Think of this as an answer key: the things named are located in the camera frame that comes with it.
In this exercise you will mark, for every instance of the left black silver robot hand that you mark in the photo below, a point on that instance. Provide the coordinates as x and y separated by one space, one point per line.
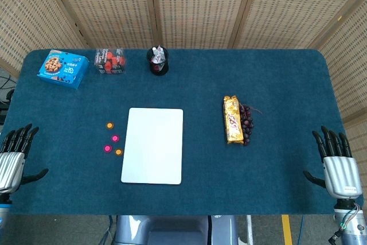
10 167

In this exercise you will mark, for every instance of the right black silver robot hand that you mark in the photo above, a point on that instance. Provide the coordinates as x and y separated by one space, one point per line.
341 173

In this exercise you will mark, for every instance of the pink disc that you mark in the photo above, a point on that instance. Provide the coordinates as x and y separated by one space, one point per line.
115 138
107 148

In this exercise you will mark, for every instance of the orange disc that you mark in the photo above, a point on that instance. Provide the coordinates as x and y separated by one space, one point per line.
109 125
118 151

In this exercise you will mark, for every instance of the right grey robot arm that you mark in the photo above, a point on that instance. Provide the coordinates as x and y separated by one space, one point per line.
352 222

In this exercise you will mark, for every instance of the white magnetic board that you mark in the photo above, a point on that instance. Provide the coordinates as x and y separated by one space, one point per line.
153 146

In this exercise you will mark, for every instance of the yellow floor tape strip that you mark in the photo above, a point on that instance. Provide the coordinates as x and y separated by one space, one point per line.
287 230

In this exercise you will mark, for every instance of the dark red grape bunch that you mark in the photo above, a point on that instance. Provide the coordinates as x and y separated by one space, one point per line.
248 123

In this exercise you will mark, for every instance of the white table leg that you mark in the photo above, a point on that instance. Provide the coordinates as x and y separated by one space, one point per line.
250 230

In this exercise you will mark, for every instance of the blue cookie box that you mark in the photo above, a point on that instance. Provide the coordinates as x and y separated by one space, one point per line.
61 70

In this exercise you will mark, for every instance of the blue felt table mat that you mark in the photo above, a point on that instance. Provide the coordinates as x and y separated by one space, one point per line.
272 84

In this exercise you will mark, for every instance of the gold biscuit package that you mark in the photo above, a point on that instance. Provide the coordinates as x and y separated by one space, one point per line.
233 121

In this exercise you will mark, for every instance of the red and black box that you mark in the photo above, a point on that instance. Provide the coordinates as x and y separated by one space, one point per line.
110 61

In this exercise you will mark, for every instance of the grey robot torso base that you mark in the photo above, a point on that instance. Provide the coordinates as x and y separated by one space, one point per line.
172 230

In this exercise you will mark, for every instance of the black mesh pen holder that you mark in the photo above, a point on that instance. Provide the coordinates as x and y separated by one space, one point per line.
159 68

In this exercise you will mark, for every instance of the crumpled clear plastic packet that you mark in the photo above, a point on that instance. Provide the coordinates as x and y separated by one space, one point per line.
160 55

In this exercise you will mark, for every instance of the woven bamboo folding screen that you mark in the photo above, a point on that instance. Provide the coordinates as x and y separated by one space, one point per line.
200 7

